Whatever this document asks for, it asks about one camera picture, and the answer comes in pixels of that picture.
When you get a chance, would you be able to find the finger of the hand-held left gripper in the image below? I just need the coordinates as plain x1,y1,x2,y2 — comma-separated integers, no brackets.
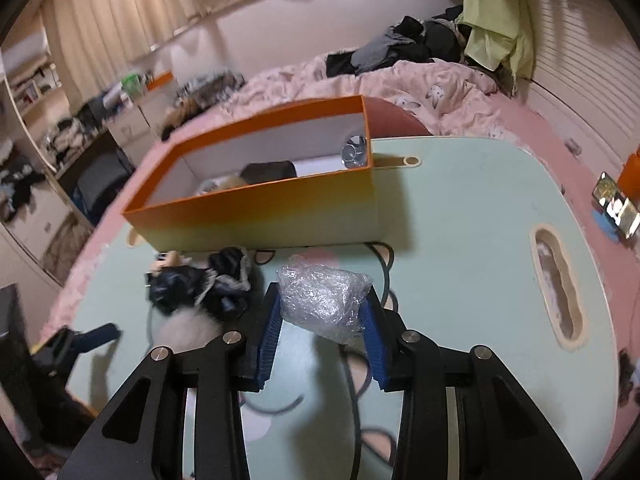
70,323,123,356

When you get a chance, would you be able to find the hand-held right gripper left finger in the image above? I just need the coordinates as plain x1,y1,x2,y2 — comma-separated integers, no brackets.
59,282,281,480

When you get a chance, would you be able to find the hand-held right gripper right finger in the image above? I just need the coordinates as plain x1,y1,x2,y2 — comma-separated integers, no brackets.
360,284,583,480

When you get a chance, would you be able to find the clear plastic wrap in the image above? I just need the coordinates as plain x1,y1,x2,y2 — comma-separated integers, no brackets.
276,254,373,345

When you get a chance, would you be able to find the white fur pom-pom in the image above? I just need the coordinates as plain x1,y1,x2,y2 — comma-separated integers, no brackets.
157,307,226,353

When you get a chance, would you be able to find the orange cardboard box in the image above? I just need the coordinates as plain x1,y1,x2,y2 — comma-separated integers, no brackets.
121,95,386,252

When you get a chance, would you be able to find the black leather pouch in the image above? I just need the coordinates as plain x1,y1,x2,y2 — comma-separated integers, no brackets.
240,161,298,186

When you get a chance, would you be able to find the dark object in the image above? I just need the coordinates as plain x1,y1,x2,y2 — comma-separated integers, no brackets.
0,282,36,441

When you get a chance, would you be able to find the dark suitcase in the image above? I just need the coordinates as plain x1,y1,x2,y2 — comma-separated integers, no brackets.
75,147,136,226

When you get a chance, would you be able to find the cluttered white bookshelf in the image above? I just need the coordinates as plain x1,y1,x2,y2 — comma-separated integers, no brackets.
0,35,116,281

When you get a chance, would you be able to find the small silver object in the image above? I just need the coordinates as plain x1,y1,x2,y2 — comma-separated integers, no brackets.
341,134,370,168

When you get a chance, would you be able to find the white nightstand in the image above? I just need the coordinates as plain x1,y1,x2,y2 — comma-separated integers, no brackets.
107,92,166,161

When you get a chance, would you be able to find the dark orange box lid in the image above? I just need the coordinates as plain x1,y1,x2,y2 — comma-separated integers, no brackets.
365,97,433,138

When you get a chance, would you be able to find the brown and black cloth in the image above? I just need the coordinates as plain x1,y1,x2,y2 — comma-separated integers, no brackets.
160,97,201,141

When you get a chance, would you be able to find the black and white patterned cloth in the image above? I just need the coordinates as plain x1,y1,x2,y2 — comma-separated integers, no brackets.
175,72,246,111

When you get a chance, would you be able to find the pink bed blanket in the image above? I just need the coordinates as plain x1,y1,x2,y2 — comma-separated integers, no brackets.
40,57,640,311

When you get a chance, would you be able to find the shiny foil packet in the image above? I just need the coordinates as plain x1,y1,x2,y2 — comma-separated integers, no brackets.
592,171,640,242

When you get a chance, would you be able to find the pile of dark clothes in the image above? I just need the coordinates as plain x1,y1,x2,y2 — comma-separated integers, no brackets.
325,5,473,78

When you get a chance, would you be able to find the orange bottle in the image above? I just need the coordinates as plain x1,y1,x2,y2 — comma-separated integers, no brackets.
617,147,640,196

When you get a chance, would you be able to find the light green garment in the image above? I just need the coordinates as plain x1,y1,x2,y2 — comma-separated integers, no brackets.
457,0,536,78

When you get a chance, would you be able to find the white slatted panel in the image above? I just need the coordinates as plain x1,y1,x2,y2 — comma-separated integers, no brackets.
525,0,640,161

